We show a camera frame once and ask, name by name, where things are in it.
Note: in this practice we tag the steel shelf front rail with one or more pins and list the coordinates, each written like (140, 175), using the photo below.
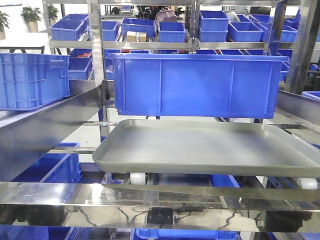
(160, 207)

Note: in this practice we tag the large blue ribbed crate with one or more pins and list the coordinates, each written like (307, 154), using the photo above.
(29, 81)

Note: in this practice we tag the stainless steel shelf post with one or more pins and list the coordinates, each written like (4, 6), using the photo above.
(95, 25)

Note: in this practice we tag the grey metal tray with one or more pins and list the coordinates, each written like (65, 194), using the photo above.
(203, 147)

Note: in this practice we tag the cardboard box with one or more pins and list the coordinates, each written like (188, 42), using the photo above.
(135, 36)

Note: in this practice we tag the large blue plastic bin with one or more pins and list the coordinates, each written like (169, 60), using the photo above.
(196, 85)

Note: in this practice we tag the potted plant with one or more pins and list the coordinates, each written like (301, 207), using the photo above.
(31, 16)

